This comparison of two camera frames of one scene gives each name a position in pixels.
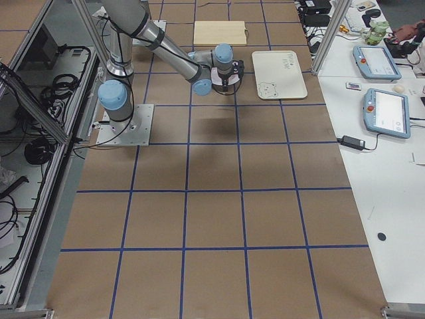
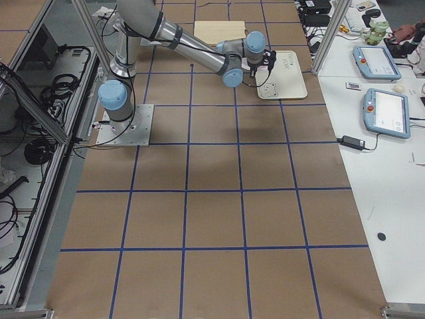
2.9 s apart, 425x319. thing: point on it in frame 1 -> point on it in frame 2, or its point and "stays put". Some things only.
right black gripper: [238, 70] -> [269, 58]
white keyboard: [354, 17] stays put
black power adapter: [352, 142] stays put
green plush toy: [372, 35] stays put
